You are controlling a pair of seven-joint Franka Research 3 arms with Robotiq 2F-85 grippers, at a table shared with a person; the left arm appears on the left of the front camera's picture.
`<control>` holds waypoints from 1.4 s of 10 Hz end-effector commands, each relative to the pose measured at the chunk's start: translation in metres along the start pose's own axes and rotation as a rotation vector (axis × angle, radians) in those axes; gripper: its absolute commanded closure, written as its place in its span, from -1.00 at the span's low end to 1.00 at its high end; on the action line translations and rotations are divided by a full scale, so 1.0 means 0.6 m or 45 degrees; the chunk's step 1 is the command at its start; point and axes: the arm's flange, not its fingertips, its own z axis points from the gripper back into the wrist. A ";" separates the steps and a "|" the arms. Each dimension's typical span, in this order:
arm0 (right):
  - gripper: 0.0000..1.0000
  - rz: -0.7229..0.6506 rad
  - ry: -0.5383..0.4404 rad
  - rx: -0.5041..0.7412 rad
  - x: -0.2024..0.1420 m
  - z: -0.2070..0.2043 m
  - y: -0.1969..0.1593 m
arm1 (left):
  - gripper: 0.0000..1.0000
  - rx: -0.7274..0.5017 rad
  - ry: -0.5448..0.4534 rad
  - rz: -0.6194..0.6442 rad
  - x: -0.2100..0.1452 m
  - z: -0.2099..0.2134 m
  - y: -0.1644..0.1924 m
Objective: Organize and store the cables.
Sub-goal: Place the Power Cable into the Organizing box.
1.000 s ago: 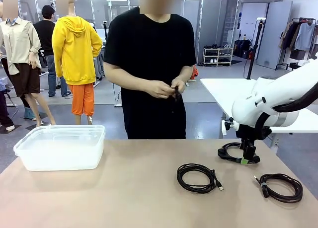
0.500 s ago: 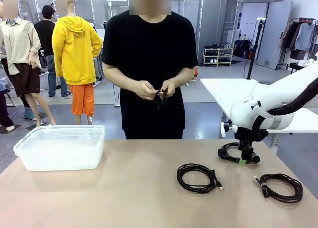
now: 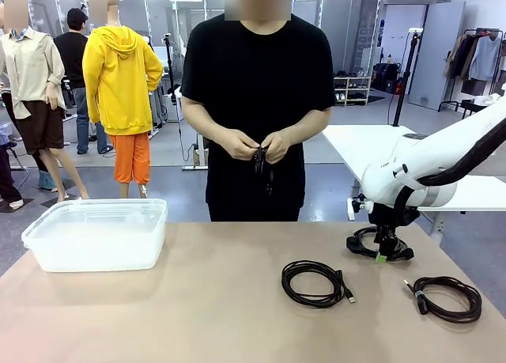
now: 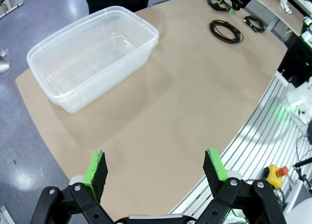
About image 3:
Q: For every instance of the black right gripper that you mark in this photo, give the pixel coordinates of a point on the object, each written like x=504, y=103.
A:
x=389, y=216

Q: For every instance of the person's left forearm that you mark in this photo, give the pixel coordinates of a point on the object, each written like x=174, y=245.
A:
x=310, y=119

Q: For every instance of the person's right forearm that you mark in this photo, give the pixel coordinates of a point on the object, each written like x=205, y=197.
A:
x=205, y=122

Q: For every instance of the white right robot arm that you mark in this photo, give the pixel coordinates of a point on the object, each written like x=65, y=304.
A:
x=415, y=161

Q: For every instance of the person's left hand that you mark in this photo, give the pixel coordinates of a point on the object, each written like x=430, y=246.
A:
x=278, y=147

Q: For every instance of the person's right hand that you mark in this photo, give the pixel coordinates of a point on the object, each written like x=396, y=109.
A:
x=243, y=144

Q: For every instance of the white shoe rack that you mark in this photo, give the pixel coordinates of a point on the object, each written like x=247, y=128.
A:
x=352, y=90

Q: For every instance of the black suitcases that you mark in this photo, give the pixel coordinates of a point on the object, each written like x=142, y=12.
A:
x=385, y=76

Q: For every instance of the black pole stand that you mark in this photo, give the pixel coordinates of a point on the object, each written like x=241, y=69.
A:
x=407, y=70

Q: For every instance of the person's black t-shirt torso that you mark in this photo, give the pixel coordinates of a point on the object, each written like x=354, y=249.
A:
x=257, y=82

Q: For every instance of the black clothes rack with garments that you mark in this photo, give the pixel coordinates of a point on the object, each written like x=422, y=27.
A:
x=482, y=58

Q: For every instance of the clear plastic storage container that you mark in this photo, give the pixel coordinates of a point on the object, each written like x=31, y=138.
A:
x=95, y=244

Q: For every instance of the mannequin in yellow hoodie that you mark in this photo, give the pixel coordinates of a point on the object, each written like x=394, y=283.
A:
x=118, y=82

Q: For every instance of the background person in black cap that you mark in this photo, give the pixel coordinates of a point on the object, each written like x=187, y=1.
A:
x=73, y=54

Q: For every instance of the mannequin in beige shirt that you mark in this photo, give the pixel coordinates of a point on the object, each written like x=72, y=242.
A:
x=31, y=70

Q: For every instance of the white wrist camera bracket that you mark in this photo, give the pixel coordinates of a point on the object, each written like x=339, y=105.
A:
x=355, y=208

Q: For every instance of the white desk leg frame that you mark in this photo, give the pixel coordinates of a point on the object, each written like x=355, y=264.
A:
x=201, y=153

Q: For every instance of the black camera tripod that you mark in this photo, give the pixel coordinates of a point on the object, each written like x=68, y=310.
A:
x=171, y=74

